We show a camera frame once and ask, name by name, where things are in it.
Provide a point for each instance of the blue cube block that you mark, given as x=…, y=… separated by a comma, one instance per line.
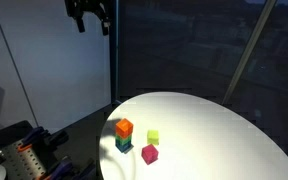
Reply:
x=123, y=147

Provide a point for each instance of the orange cube block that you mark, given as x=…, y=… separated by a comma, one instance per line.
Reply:
x=124, y=128

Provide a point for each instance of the lime green cube block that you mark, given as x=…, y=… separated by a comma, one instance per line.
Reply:
x=153, y=137

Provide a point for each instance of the pink cube block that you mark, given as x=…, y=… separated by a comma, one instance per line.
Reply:
x=149, y=154

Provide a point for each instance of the purple spring clamp upper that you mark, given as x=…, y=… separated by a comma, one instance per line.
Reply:
x=40, y=136

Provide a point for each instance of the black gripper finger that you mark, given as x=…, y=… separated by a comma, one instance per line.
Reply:
x=80, y=24
x=105, y=24

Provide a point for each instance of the perforated metal board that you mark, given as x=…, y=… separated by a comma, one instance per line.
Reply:
x=17, y=163

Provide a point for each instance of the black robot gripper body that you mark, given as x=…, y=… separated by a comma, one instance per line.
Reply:
x=76, y=8

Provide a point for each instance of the round white table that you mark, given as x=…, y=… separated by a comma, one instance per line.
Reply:
x=198, y=140

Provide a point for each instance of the grey diagonal window frame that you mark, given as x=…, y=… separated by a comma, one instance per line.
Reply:
x=260, y=24

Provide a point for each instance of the dark green cube block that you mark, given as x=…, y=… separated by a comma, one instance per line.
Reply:
x=122, y=140

